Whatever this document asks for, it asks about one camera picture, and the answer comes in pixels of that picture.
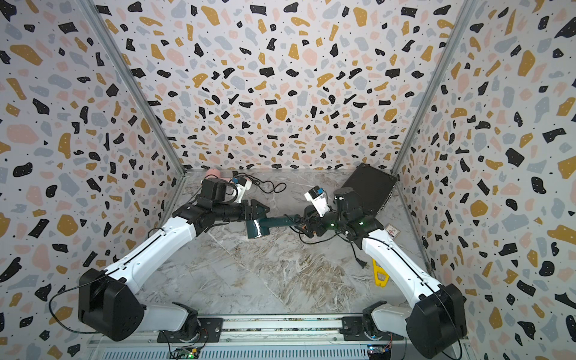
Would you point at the green circuit board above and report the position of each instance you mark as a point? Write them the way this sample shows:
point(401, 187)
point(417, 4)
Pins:
point(187, 353)

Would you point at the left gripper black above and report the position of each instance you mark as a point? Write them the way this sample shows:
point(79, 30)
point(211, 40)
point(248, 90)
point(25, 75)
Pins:
point(253, 210)

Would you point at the yellow triangular plastic piece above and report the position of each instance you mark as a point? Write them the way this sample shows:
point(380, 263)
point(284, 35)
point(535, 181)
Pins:
point(381, 277)

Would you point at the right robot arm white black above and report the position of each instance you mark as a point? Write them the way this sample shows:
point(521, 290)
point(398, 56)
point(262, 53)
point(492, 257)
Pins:
point(435, 318)

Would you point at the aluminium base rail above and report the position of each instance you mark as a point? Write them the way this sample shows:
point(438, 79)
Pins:
point(301, 336)

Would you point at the small card box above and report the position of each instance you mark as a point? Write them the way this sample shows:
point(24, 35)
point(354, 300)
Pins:
point(392, 231)

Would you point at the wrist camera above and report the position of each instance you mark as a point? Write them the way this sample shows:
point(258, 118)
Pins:
point(217, 190)
point(319, 200)

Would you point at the pink hair dryer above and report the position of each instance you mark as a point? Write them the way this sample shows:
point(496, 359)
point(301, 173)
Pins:
point(213, 173)

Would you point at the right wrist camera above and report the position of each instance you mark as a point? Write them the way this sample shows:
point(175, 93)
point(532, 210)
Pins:
point(319, 200)

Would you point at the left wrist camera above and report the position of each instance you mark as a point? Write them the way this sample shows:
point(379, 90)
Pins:
point(217, 190)

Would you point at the black case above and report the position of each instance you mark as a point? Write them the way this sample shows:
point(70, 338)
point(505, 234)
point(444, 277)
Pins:
point(373, 186)

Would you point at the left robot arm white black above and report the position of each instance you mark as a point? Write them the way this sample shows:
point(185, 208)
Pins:
point(107, 298)

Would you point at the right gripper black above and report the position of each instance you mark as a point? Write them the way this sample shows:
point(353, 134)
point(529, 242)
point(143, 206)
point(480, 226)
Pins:
point(317, 220)

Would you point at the green hair dryer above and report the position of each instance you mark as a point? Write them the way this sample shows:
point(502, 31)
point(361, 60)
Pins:
point(261, 227)

